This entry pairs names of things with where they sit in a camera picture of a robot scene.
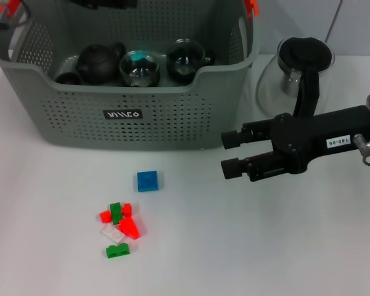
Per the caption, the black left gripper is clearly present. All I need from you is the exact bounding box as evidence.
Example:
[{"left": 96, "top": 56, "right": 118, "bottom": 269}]
[{"left": 69, "top": 0, "right": 138, "bottom": 10}]

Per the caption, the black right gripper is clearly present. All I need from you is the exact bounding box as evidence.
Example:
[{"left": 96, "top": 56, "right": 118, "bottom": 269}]
[{"left": 221, "top": 105, "right": 370, "bottom": 183}]

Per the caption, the teal toy brick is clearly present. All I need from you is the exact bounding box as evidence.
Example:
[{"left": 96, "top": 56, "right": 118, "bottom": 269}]
[{"left": 129, "top": 51, "right": 149, "bottom": 62}]

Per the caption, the glass teacup black sleeve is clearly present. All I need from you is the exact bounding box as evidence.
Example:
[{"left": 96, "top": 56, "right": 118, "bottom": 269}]
[
  {"left": 118, "top": 49, "right": 160, "bottom": 88},
  {"left": 165, "top": 38, "right": 216, "bottom": 84}
]

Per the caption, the blue square toy brick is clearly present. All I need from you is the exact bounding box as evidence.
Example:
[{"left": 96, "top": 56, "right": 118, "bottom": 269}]
[{"left": 137, "top": 170, "right": 159, "bottom": 192}]

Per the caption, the dark clay small teacup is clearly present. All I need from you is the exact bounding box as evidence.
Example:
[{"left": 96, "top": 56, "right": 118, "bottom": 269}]
[{"left": 54, "top": 71, "right": 83, "bottom": 86}]

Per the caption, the grey perforated plastic storage basket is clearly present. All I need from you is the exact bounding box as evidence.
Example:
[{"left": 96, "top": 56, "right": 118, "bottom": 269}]
[{"left": 0, "top": 0, "right": 261, "bottom": 152}]

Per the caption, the dark clay teapot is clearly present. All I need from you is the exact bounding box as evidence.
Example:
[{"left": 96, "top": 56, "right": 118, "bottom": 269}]
[{"left": 76, "top": 41, "right": 126, "bottom": 86}]

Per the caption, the large red slope toy brick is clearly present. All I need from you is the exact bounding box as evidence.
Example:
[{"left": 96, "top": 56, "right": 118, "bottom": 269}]
[{"left": 118, "top": 216, "right": 141, "bottom": 241}]

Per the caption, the green toy brick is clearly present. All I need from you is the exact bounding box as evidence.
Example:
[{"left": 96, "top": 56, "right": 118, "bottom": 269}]
[
  {"left": 105, "top": 242, "right": 132, "bottom": 258},
  {"left": 109, "top": 202, "right": 124, "bottom": 225}
]

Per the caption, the white flat toy plate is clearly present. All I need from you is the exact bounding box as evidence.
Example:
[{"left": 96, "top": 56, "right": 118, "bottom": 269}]
[{"left": 99, "top": 224, "right": 125, "bottom": 243}]

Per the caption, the glass teapot black lid handle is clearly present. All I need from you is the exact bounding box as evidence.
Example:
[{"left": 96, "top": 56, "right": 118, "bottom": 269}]
[{"left": 255, "top": 36, "right": 336, "bottom": 120}]

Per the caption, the thin dark wall cable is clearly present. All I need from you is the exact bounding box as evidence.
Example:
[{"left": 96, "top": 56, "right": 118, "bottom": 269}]
[{"left": 325, "top": 0, "right": 343, "bottom": 41}]

